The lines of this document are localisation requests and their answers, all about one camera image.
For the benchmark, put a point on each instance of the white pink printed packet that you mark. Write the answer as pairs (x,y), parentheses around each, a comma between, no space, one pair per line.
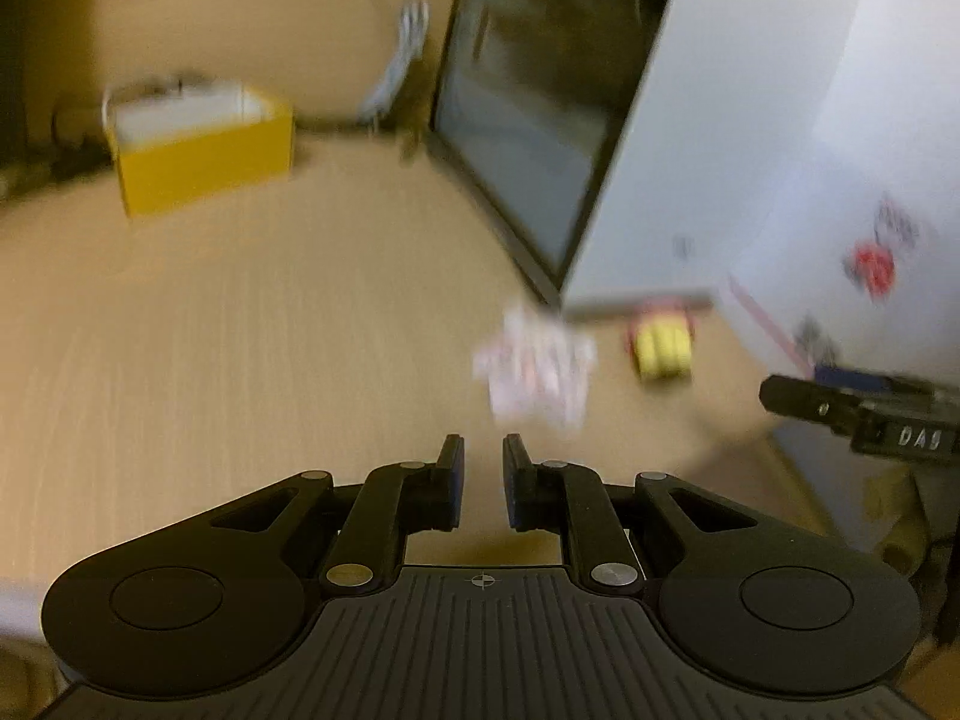
(534,369)

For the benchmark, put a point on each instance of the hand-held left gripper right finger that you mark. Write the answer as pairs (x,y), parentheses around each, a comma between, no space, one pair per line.
(513,491)

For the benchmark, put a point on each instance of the black computer monitor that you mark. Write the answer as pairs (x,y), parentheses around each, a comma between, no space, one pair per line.
(540,90)

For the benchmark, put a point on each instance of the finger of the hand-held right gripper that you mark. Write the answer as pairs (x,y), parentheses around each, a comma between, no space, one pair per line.
(810,401)
(855,378)

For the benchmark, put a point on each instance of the yellow toy jar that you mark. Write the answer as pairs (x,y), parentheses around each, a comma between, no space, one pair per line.
(664,349)

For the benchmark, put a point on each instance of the white box with labels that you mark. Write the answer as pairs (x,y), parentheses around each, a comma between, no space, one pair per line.
(780,135)

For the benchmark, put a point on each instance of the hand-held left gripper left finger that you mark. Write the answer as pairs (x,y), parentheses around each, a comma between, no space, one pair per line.
(453,491)

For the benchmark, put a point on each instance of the yellow cardboard box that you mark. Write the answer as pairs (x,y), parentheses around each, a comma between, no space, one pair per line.
(202,154)

